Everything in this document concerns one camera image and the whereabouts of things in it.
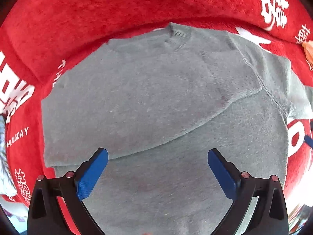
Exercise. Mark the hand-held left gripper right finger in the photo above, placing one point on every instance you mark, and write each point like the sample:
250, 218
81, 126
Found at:
223, 173

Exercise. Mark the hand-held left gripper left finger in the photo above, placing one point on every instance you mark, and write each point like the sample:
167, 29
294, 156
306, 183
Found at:
91, 173

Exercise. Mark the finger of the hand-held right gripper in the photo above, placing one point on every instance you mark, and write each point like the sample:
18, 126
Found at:
309, 141

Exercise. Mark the grey knit sweater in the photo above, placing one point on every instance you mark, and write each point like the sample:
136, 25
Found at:
151, 98

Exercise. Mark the orange plush toy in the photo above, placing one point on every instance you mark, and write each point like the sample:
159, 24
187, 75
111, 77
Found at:
308, 52

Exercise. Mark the white grey fuzzy cloth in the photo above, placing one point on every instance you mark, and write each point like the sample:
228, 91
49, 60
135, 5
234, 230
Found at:
3, 166

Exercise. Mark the red printed blanket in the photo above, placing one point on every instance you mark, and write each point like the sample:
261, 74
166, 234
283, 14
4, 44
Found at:
97, 17

